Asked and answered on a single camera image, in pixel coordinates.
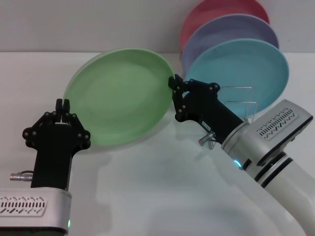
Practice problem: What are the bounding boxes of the purple plate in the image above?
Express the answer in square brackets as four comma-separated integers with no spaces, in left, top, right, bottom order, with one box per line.
[181,14,280,74]

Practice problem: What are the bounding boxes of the green plate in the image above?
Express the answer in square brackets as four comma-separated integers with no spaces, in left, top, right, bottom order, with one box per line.
[63,48,174,148]

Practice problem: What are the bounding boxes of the light blue plate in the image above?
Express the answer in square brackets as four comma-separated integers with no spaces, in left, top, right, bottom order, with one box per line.
[184,38,290,120]

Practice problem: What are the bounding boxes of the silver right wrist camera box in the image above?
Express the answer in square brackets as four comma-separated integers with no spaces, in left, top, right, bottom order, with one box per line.
[250,99,312,166]

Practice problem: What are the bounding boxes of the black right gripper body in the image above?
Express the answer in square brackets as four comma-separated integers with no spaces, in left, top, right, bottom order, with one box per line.
[183,90,251,146]

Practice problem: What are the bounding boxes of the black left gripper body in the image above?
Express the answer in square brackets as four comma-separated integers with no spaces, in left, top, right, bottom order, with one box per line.
[31,122,80,191]

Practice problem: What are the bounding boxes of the metal wire plate rack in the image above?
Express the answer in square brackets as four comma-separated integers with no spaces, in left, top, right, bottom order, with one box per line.
[218,86,259,124]

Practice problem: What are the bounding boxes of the red plate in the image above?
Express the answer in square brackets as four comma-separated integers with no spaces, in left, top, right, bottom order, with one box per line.
[180,0,270,54]

